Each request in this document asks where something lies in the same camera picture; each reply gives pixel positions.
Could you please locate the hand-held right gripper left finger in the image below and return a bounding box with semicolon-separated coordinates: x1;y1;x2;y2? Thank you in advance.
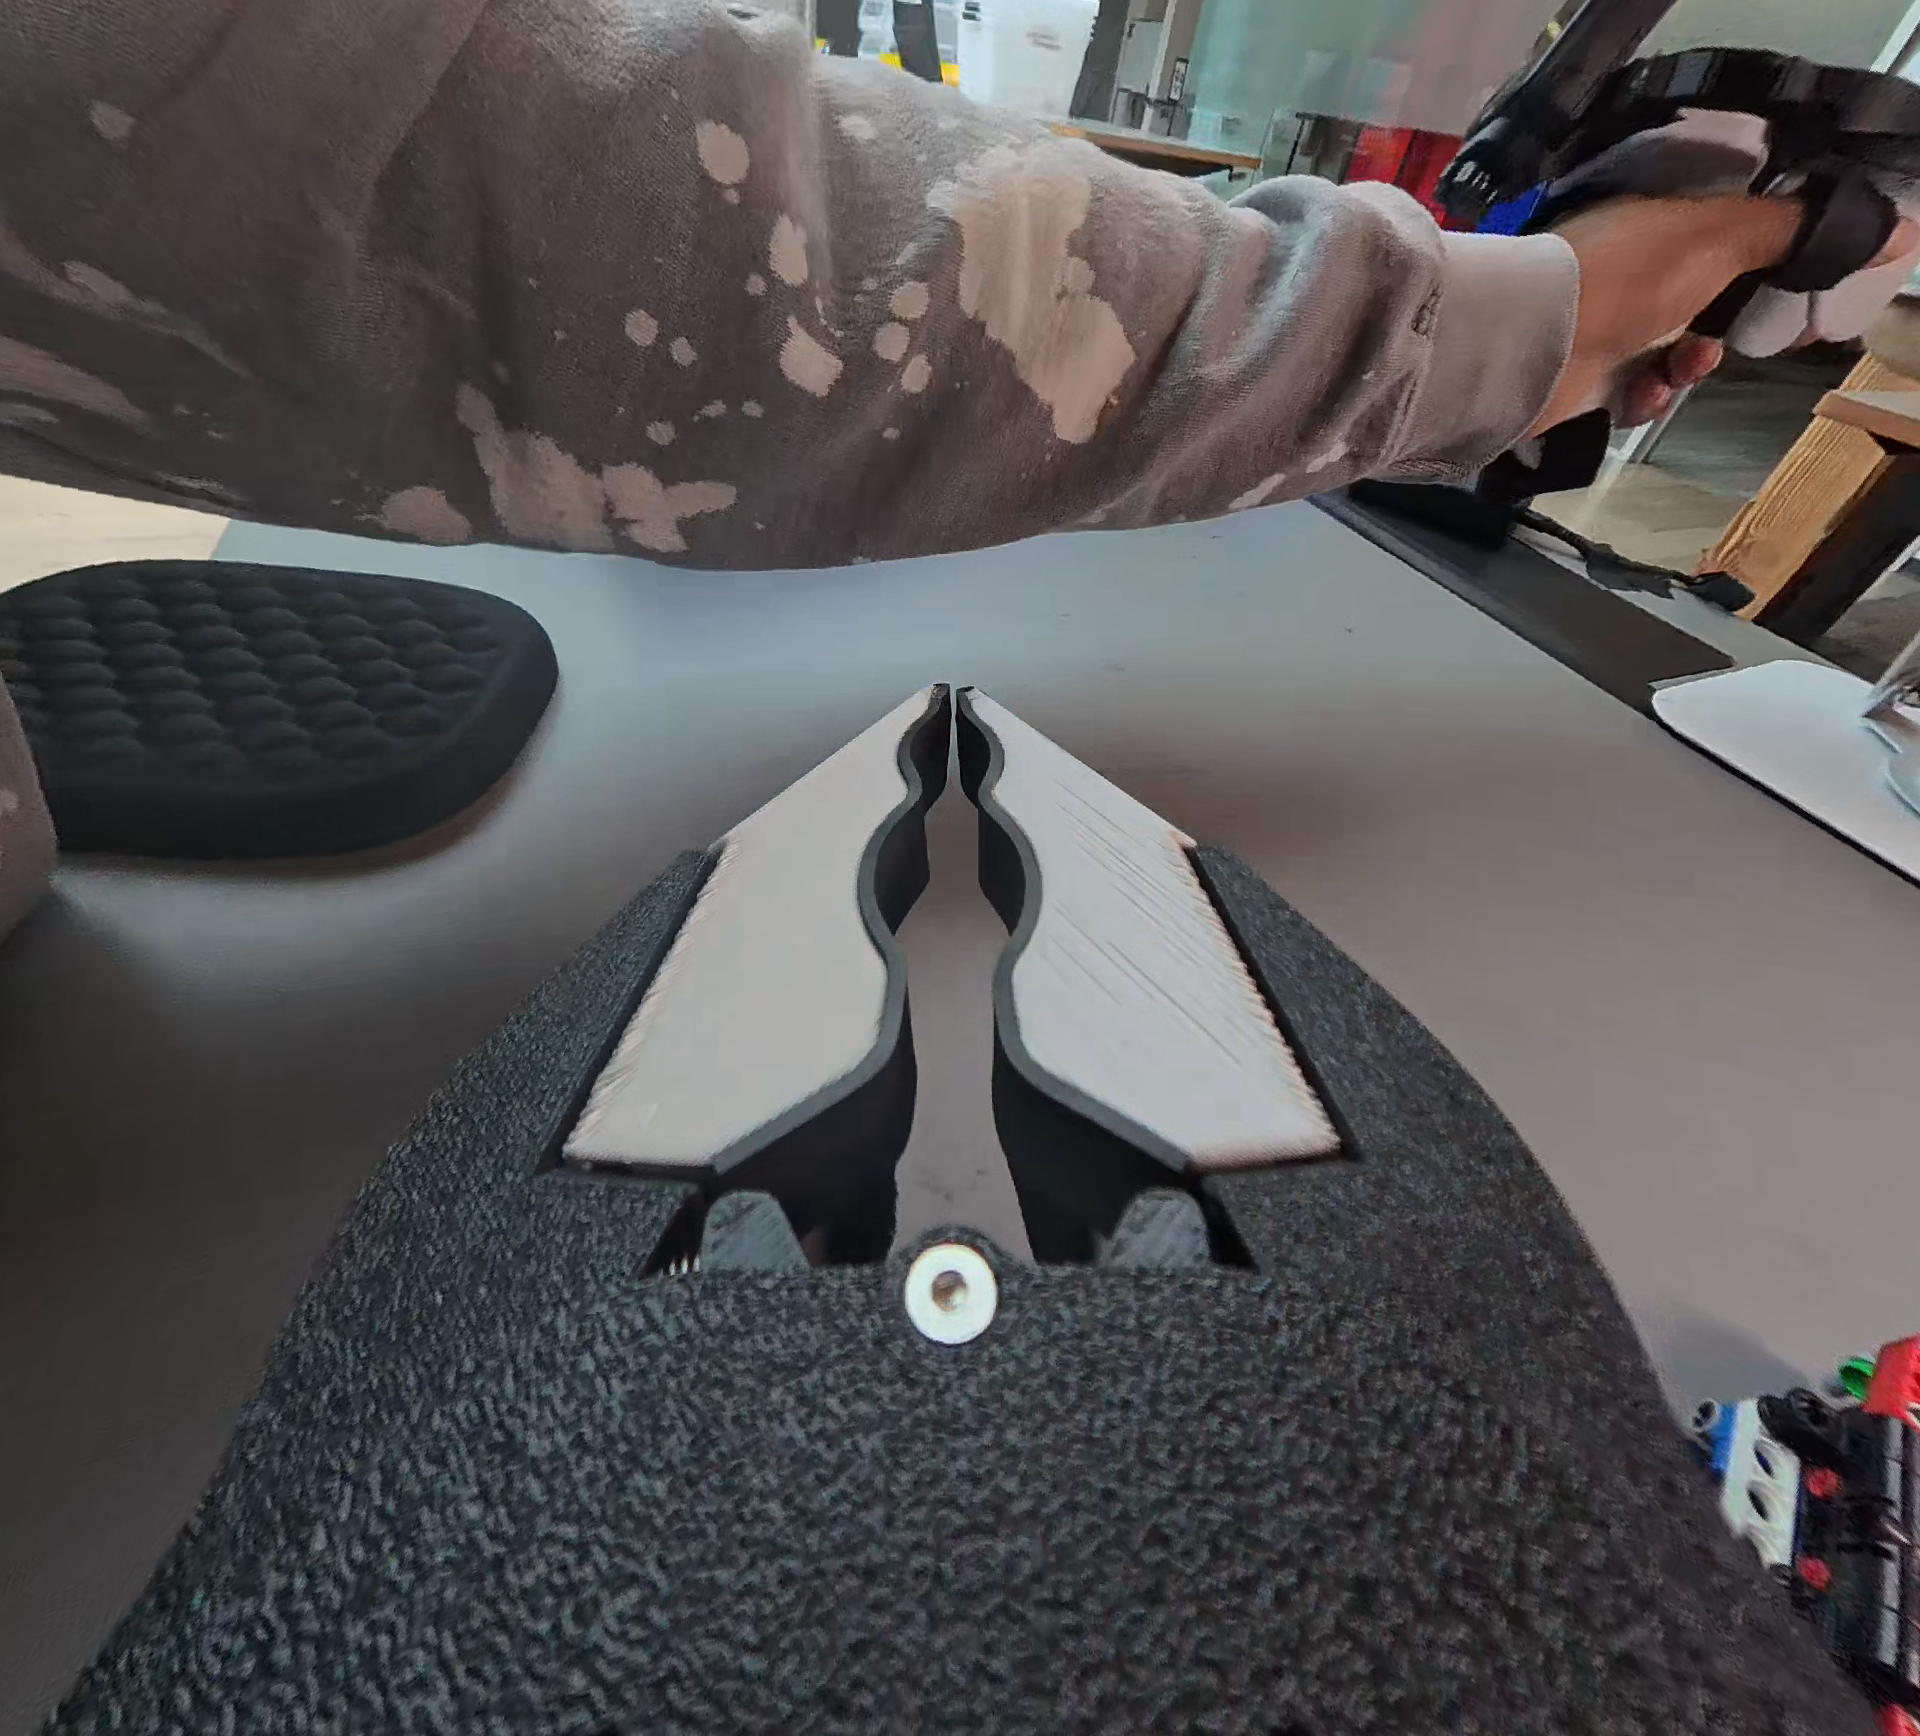
558;681;957;1269

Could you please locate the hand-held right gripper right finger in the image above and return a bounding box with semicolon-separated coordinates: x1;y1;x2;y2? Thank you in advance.
954;685;1344;1269

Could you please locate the person's left forearm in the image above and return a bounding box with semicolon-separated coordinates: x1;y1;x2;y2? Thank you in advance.
0;0;1583;571

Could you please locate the grey desk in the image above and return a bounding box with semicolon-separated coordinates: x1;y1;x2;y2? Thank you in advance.
0;497;1920;1736

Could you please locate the person's left hand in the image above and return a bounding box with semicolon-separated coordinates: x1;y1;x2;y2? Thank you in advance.
1529;190;1810;436

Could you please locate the wooden table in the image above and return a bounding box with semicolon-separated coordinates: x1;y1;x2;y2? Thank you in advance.
1694;352;1920;650

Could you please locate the black textured wrist rest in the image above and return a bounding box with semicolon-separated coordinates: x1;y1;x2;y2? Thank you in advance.
0;558;559;859

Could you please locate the white storage container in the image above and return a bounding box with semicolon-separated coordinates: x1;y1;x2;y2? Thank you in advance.
951;0;1102;118

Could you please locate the white mat on table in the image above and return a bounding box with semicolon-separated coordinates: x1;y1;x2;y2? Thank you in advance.
1651;658;1920;885

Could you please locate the toy brick model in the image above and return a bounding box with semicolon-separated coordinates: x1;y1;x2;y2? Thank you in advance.
1692;1338;1920;1715

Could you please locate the black cable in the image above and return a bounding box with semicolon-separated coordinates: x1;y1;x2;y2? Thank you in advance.
1506;497;1757;613

